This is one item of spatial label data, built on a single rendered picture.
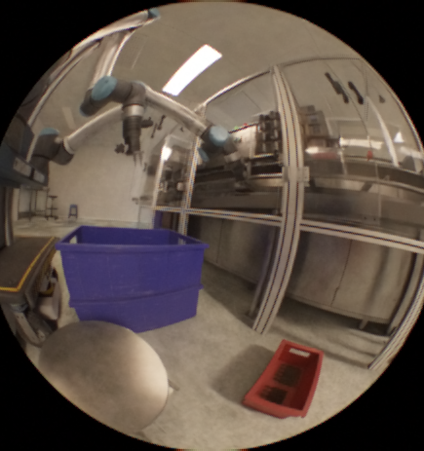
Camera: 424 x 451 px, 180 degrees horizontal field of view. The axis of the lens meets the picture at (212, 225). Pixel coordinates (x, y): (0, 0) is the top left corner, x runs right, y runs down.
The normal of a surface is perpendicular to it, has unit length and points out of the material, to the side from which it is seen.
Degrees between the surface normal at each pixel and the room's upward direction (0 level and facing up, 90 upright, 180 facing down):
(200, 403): 0
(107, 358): 0
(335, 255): 90
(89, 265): 90
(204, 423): 0
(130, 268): 90
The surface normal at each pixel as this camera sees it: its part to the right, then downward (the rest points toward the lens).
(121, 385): 0.13, -0.99
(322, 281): -0.74, -0.05
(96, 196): 0.66, 0.14
